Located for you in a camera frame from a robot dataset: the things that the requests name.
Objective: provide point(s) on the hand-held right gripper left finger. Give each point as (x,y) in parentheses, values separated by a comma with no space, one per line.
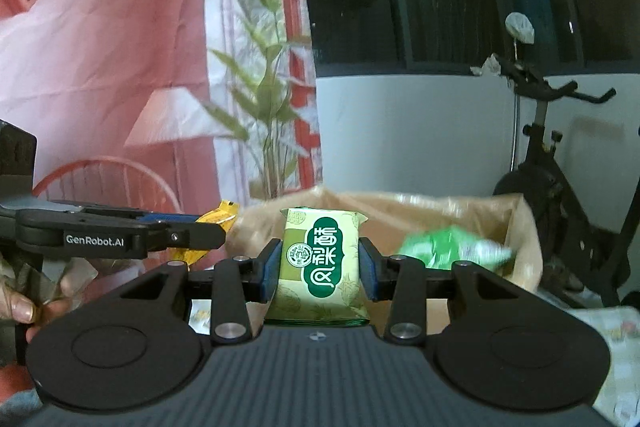
(270,272)

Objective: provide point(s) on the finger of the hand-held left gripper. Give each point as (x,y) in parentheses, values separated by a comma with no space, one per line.
(165,218)
(190,237)

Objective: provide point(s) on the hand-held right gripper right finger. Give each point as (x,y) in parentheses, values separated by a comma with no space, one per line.
(369,272)

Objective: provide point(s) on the yellow snack packet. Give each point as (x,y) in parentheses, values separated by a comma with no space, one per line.
(220,214)

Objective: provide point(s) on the light green snack packet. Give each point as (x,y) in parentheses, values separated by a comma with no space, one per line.
(320,267)

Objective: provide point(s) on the brown cardboard box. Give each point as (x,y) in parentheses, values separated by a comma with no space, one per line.
(380,212)

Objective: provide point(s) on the green snack bag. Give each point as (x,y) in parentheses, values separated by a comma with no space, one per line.
(450,247)

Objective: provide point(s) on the person's left hand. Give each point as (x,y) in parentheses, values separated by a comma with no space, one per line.
(22,309)

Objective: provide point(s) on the blue cloth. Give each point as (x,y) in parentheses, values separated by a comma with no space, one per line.
(17,407)

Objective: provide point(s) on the black exercise bike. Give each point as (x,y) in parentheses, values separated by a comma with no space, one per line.
(540,197)

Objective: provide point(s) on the crumpled pale wrapper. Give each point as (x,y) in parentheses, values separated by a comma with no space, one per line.
(487,66)

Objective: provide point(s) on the checkered folding table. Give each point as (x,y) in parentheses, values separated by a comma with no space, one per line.
(615,357)

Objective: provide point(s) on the printed wall cloth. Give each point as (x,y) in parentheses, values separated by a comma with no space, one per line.
(125,57)

